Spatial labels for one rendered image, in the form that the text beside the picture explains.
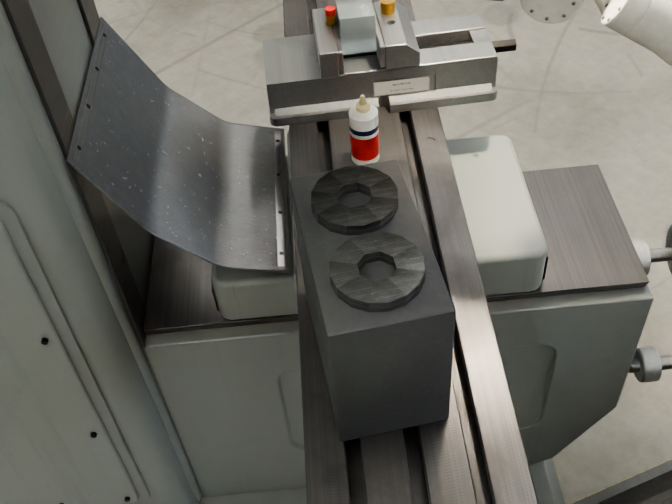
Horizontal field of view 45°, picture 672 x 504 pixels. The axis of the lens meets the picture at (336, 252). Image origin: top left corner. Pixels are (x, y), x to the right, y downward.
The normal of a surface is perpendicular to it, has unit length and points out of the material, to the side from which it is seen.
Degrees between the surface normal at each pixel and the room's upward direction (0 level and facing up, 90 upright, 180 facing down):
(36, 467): 88
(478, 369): 0
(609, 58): 0
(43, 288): 88
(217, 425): 90
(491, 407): 0
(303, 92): 90
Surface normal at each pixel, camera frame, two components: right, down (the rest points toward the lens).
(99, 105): 0.86, -0.39
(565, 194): -0.07, -0.68
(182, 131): 0.66, -0.55
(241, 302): 0.07, 0.73
